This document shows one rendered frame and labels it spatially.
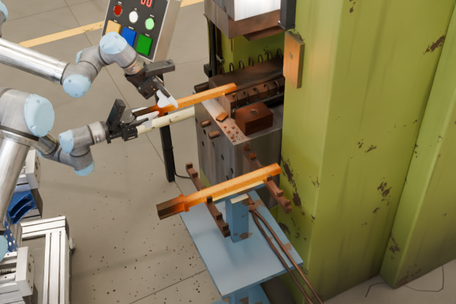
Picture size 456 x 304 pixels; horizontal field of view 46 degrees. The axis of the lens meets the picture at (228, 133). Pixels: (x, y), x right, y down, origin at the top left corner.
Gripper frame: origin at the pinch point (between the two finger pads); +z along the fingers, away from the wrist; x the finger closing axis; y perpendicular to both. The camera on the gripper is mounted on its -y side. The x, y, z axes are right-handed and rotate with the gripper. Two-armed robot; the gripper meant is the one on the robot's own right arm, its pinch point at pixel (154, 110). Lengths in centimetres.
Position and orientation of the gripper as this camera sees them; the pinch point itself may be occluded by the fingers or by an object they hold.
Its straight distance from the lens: 203.3
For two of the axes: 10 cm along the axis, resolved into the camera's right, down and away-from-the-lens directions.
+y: 0.2, 7.5, 6.6
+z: 9.0, -3.0, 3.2
